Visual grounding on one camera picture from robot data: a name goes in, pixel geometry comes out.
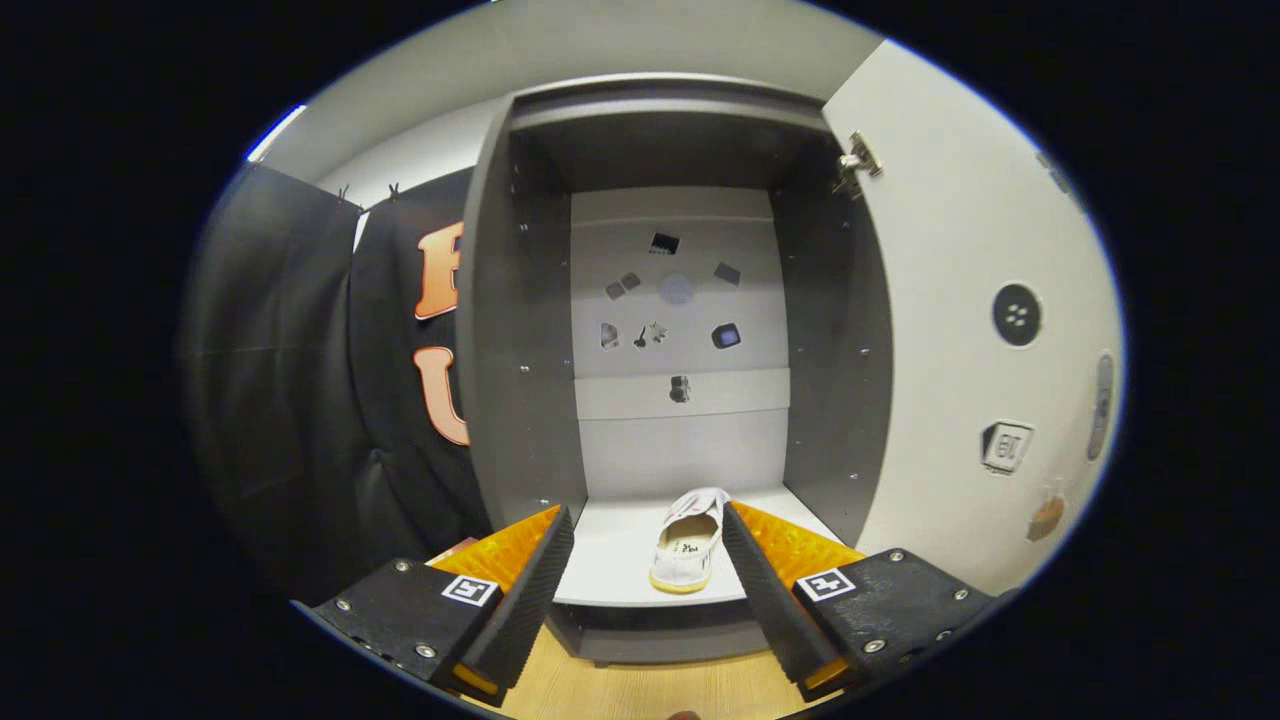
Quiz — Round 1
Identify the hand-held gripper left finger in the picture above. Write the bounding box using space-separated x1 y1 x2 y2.
288 503 576 706

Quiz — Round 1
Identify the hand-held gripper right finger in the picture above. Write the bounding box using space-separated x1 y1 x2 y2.
722 500 1004 703

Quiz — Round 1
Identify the white canvas shoe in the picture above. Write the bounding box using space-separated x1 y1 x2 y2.
649 487 731 595

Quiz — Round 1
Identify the dark grey shoe cabinet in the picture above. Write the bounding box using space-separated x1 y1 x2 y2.
455 75 894 666

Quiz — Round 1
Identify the metal door hinge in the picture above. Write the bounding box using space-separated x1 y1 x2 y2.
832 130 883 198

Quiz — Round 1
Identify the black backdrop cloth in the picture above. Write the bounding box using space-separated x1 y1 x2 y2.
185 165 491 601

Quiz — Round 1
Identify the small ceiling light panel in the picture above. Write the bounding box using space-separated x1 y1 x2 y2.
247 104 308 163

